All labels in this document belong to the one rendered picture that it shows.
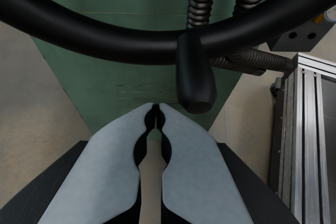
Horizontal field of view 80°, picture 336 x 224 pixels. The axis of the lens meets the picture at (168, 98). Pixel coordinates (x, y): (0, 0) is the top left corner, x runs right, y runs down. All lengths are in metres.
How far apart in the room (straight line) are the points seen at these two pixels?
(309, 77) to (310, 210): 0.48
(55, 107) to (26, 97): 0.15
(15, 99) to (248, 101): 1.06
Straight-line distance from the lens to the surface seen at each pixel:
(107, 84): 0.51
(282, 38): 0.42
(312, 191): 0.72
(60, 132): 0.94
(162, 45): 0.16
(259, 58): 0.31
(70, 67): 0.49
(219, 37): 0.16
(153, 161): 0.83
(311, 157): 0.76
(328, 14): 0.38
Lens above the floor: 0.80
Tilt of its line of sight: 57 degrees down
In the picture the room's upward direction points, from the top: 8 degrees clockwise
